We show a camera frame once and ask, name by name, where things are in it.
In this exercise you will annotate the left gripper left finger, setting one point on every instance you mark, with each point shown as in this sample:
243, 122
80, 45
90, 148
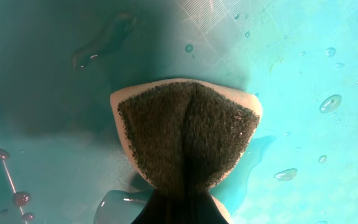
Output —
160, 209

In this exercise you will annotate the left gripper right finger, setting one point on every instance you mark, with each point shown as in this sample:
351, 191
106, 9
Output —
201, 209

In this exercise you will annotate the green scrubbing sponge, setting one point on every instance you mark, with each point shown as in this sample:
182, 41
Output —
184, 136

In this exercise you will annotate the teal plastic tray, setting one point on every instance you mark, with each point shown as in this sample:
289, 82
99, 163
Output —
60, 156

